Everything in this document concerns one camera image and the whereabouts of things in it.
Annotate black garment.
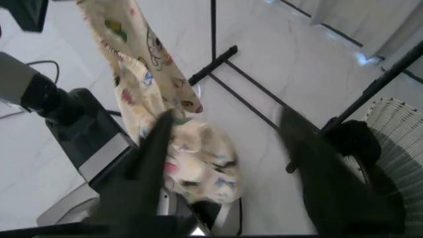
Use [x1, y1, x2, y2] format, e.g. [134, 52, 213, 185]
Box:
[323, 119, 383, 166]

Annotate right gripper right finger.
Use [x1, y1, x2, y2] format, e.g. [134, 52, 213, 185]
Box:
[279, 105, 407, 235]

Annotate black clothes rack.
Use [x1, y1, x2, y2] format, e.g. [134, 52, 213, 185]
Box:
[187, 0, 423, 175]

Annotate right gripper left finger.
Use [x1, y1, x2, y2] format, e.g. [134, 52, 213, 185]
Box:
[84, 108, 175, 234]

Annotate white laundry basket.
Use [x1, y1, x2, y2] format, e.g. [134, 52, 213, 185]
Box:
[343, 97, 423, 237]

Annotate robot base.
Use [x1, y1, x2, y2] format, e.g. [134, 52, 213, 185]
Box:
[36, 89, 244, 237]

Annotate white curtain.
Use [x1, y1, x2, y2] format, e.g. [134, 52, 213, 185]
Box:
[280, 0, 423, 83]

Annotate cream printed garment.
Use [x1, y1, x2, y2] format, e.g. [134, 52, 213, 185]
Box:
[75, 0, 244, 204]

